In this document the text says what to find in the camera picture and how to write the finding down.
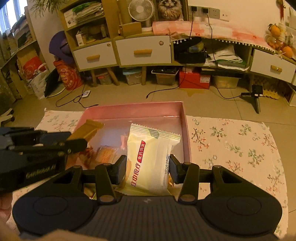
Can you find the grey wall socket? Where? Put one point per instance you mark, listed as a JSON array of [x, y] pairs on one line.
[[212, 12]]

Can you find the red box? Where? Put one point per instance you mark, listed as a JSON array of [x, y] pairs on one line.
[[194, 80]]

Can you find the green blue pouch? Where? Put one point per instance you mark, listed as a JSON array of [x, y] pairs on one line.
[[196, 47]]

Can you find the green plant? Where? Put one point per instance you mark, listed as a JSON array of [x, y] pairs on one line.
[[44, 5]]

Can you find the red printed bag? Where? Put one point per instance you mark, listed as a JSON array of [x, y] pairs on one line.
[[69, 75]]

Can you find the floral tablecloth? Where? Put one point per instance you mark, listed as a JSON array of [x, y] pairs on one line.
[[231, 143]]

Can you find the black plug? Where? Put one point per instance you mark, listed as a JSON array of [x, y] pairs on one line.
[[205, 10], [193, 9]]

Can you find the pink cardboard box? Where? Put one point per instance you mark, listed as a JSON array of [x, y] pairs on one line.
[[138, 113]]

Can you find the white chair base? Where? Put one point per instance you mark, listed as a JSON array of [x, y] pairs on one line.
[[7, 117]]

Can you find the stack of newspapers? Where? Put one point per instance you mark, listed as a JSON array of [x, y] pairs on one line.
[[89, 12]]

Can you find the white rim storage box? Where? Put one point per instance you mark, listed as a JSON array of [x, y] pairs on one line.
[[165, 76]]

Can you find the small clear storage box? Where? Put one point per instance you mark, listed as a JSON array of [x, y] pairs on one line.
[[104, 80]]

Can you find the stack of papers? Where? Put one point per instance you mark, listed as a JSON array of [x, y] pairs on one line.
[[226, 58]]

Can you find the white orange shopping bag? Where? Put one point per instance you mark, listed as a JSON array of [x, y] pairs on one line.
[[34, 74]]

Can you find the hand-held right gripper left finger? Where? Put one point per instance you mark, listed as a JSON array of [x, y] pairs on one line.
[[120, 169]]

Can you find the black flat panel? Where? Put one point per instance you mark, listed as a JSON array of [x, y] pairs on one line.
[[52, 83]]

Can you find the white wall socket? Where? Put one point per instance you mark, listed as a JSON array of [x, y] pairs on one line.
[[224, 15]]

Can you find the red hanging ornament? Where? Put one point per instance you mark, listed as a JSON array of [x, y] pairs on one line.
[[282, 8]]

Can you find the white snack packet red label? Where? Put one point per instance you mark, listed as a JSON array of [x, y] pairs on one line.
[[148, 157]]

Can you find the orange fruit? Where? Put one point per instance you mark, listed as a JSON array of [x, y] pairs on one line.
[[274, 30], [287, 51]]

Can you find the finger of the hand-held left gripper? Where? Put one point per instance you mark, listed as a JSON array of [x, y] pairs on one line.
[[53, 136], [76, 143]]

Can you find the yellow-green wooden cabinet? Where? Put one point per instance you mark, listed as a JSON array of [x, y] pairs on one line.
[[111, 14]]

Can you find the gold snack bar wrapper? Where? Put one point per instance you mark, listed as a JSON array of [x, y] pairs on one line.
[[90, 128]]

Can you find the blue lid storage box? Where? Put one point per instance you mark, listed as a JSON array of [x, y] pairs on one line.
[[133, 77]]

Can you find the white drawer round sticker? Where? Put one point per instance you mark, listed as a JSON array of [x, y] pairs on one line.
[[143, 44]]

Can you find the pink cloth runner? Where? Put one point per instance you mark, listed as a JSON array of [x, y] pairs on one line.
[[208, 29]]

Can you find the white charger puck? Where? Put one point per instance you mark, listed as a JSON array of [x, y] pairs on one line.
[[86, 94]]

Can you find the black box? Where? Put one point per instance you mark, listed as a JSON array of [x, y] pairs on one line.
[[190, 58]]

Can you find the white desk fan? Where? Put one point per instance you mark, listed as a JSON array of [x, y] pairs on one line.
[[138, 10]]

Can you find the clear box yellow contents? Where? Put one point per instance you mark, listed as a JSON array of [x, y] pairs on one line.
[[225, 82]]

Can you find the framed cat picture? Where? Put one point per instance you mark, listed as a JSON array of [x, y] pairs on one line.
[[170, 9]]

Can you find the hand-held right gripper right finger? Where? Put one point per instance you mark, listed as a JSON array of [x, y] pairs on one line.
[[175, 169]]

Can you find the small white box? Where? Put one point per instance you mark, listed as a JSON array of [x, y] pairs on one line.
[[79, 38]]

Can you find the white carton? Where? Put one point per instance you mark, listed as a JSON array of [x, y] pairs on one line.
[[69, 19]]

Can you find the wooden side shelf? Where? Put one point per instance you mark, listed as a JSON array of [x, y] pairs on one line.
[[13, 69]]

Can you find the yellow foam mat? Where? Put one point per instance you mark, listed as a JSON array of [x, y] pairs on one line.
[[275, 90]]

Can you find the black tripod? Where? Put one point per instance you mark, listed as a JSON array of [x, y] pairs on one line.
[[254, 92]]

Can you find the clear cracker packet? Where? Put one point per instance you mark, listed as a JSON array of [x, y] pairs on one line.
[[105, 155]]

